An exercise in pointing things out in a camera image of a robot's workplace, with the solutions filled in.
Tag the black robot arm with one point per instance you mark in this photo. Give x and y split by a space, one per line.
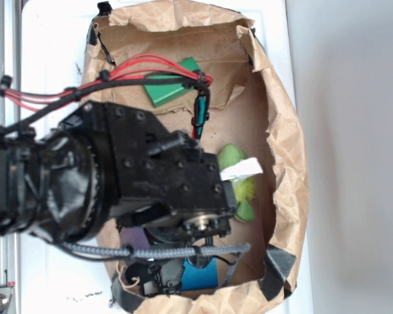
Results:
46 189

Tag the brown paper bag tray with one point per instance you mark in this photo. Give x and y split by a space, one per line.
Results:
250 108

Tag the green plush toy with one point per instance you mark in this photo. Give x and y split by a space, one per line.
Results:
244 190

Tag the aluminium frame rail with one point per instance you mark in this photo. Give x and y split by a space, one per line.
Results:
10 18

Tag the blue rectangular block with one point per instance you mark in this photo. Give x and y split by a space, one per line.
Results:
194 278

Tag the green rectangular block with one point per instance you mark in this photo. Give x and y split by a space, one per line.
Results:
165 93

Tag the white paper label tag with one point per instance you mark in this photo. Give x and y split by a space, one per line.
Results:
242 170

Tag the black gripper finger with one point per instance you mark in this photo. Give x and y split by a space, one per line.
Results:
157 277

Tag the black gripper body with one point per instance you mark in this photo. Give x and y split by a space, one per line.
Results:
150 177

